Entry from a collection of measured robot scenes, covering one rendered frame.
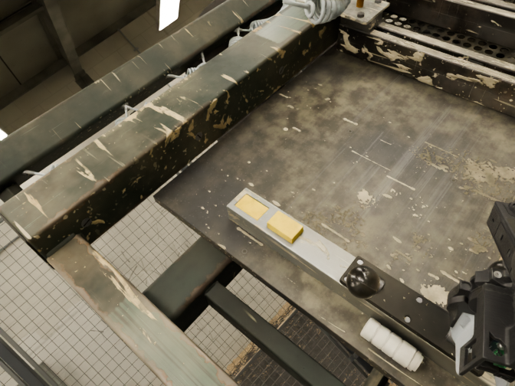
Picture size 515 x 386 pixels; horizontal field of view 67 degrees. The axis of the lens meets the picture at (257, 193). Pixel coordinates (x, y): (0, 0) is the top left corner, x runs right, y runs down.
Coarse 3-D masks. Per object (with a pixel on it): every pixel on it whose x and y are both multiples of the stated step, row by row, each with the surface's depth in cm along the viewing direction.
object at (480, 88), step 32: (352, 0) 90; (352, 32) 91; (384, 32) 89; (384, 64) 91; (416, 64) 85; (448, 64) 81; (480, 64) 80; (512, 64) 78; (480, 96) 81; (512, 96) 76
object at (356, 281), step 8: (352, 272) 45; (360, 272) 44; (368, 272) 44; (352, 280) 44; (360, 280) 43; (368, 280) 43; (376, 280) 44; (384, 280) 54; (352, 288) 44; (360, 288) 43; (368, 288) 43; (376, 288) 44; (360, 296) 44; (368, 296) 44
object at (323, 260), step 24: (240, 216) 64; (264, 216) 64; (288, 216) 63; (264, 240) 64; (312, 240) 60; (312, 264) 58; (336, 264) 58; (336, 288) 58; (408, 336) 52; (432, 360) 52; (480, 384) 48
